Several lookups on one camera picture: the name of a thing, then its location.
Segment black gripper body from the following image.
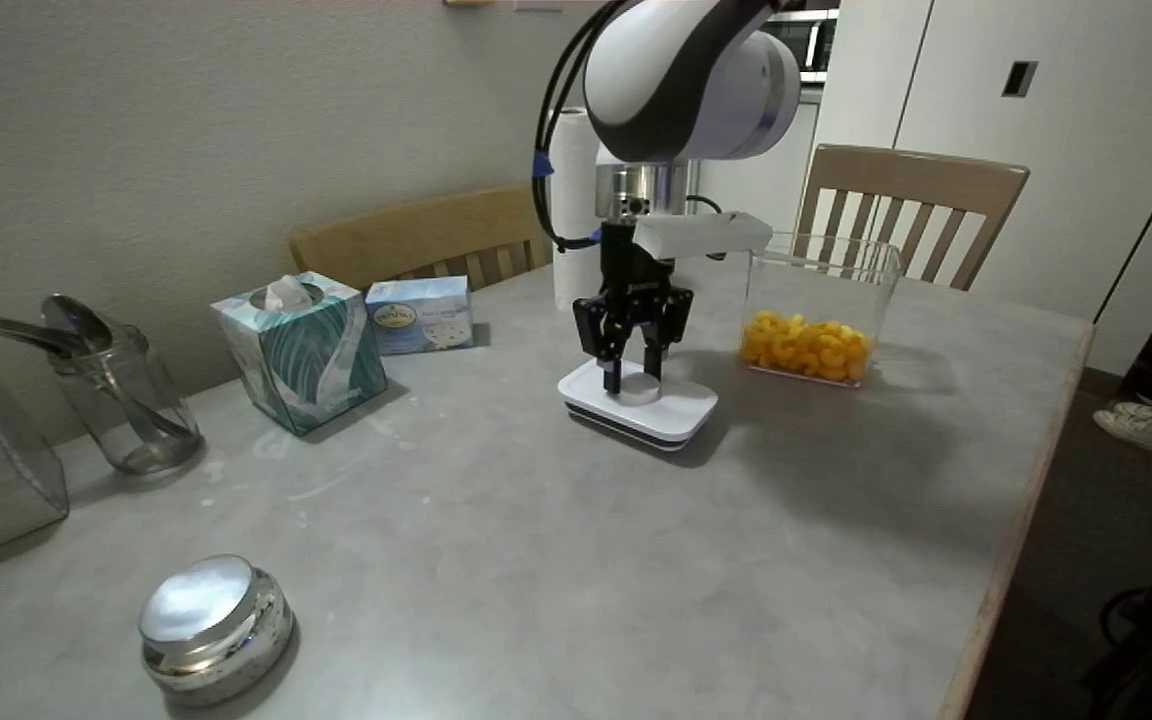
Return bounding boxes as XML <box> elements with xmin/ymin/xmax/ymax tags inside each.
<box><xmin>601</xmin><ymin>222</ymin><xmax>672</xmax><ymax>319</ymax></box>

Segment white container lid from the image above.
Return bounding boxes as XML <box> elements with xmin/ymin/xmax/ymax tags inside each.
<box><xmin>556</xmin><ymin>361</ymin><xmax>719</xmax><ymax>452</ymax></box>

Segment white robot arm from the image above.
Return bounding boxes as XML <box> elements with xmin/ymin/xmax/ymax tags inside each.
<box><xmin>571</xmin><ymin>0</ymin><xmax>801</xmax><ymax>398</ymax></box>

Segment clear plastic container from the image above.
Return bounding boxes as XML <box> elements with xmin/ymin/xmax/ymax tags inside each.
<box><xmin>739</xmin><ymin>235</ymin><xmax>905</xmax><ymax>369</ymax></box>

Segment white paper towel roll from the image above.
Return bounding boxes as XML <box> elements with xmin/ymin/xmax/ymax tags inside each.
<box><xmin>549</xmin><ymin>108</ymin><xmax>601</xmax><ymax>314</ymax></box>

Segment orange cheese snacks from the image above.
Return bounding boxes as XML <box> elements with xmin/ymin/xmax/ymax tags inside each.
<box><xmin>739</xmin><ymin>314</ymin><xmax>872</xmax><ymax>386</ymax></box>

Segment blue flat tissue box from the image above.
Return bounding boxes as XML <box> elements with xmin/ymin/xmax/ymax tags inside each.
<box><xmin>364</xmin><ymin>276</ymin><xmax>473</xmax><ymax>356</ymax></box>

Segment wooden chair near side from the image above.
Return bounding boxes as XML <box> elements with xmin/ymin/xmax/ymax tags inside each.
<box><xmin>790</xmin><ymin>144</ymin><xmax>1027</xmax><ymax>293</ymax></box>

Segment teal tissue box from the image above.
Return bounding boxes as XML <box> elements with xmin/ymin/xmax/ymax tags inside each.
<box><xmin>212</xmin><ymin>272</ymin><xmax>389</xmax><ymax>437</ymax></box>

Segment glass jar with utensils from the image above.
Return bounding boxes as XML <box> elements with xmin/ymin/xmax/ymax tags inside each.
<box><xmin>0</xmin><ymin>293</ymin><xmax>204</xmax><ymax>479</ymax></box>

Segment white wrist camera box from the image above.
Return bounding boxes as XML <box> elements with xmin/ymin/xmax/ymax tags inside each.
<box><xmin>630</xmin><ymin>212</ymin><xmax>770</xmax><ymax>262</ymax></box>

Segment wooden chair by wall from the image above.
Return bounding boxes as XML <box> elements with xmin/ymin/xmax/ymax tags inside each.
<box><xmin>293</xmin><ymin>190</ymin><xmax>549</xmax><ymax>288</ymax></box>

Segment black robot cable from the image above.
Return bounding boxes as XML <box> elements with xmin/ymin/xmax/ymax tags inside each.
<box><xmin>523</xmin><ymin>0</ymin><xmax>639</xmax><ymax>256</ymax></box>

